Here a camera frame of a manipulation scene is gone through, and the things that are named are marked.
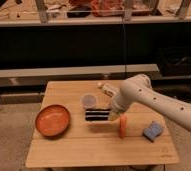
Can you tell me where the black striped eraser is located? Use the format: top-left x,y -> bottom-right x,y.
85,109 -> 110,121

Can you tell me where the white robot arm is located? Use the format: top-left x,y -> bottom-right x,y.
110,74 -> 191,132

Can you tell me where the orange carrot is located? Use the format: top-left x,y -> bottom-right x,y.
119,115 -> 127,139

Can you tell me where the white bottle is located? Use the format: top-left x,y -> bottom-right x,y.
98,82 -> 118,97

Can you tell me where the blue sponge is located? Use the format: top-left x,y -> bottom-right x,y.
142,121 -> 164,142

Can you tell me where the wooden table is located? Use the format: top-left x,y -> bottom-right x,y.
26,81 -> 179,168

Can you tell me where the orange plate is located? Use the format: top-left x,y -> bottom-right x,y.
35,104 -> 70,137

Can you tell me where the metal rail beam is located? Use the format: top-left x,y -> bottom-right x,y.
0,64 -> 159,87

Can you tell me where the black vertical cable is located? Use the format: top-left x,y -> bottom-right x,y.
122,16 -> 127,80

